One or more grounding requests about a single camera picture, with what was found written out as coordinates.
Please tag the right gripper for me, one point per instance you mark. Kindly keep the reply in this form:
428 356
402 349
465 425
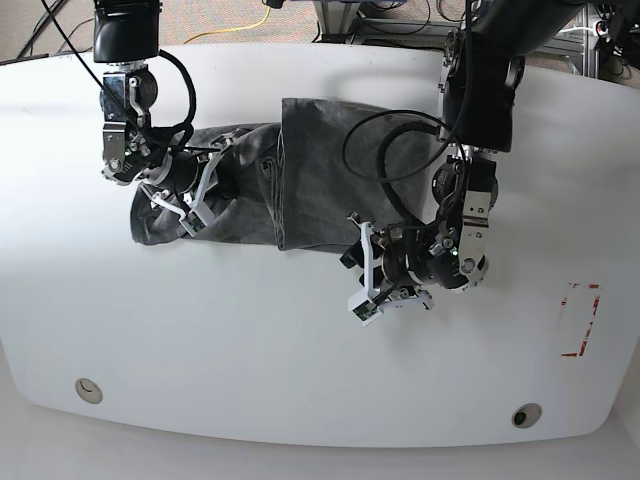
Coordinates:
192 181

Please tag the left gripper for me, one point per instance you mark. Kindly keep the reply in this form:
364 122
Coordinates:
385 278

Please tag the grey t-shirt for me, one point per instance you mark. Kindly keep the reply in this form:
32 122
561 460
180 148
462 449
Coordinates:
297 178

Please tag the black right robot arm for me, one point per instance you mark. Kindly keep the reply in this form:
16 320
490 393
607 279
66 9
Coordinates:
126 36

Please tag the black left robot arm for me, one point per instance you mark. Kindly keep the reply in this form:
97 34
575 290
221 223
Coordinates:
483 65

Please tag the left table grommet hole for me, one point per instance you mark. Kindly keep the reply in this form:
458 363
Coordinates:
89 391

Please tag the table grommet hole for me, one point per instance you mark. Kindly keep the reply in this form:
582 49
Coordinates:
526 416
89 391

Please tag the right table grommet hole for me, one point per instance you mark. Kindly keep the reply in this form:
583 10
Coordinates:
526 416

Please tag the red tape marking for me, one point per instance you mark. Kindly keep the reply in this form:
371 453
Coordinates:
577 314

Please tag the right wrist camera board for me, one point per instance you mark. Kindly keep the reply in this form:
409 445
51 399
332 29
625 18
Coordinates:
194 225

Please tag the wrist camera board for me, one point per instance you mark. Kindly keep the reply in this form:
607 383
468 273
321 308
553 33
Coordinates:
367 313
194 225

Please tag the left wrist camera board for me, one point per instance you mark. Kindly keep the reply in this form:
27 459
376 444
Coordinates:
367 313

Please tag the aluminium frame post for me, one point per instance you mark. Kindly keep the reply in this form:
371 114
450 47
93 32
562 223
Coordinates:
335 20

